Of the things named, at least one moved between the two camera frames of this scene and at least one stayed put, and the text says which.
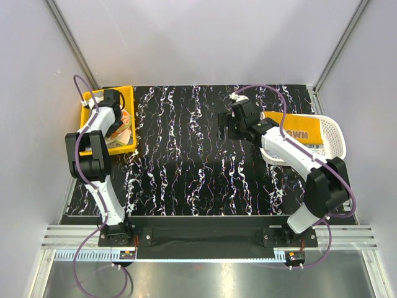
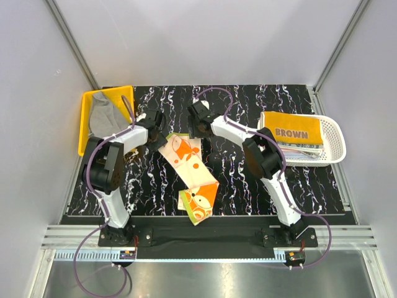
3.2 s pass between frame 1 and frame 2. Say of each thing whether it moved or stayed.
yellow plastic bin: stayed
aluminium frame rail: stayed
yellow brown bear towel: stayed
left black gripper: moved
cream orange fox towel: moved
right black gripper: moved
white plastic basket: stayed
